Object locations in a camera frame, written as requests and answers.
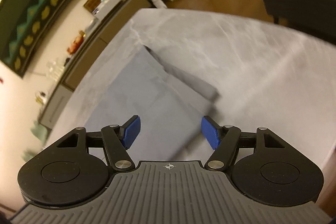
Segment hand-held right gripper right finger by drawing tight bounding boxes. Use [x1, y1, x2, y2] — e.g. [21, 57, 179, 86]
[201, 116, 285, 171]

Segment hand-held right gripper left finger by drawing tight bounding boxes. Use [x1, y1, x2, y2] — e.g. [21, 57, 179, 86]
[56, 115, 141, 171]

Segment grey clothes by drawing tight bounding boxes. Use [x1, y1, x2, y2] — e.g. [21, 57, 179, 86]
[85, 45, 219, 159]

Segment grey sideboard cabinet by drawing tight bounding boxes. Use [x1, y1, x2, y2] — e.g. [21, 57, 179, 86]
[39, 0, 169, 130]

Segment green plastic chair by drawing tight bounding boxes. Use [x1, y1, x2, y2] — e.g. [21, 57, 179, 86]
[22, 120, 54, 163]

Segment clear glass cup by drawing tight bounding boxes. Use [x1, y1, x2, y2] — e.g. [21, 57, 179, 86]
[46, 59, 65, 81]

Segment red fruit bowl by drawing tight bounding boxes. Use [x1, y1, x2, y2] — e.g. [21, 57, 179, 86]
[67, 32, 86, 55]

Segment dark framed wall painting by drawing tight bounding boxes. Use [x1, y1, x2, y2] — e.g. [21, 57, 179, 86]
[0, 0, 94, 79]

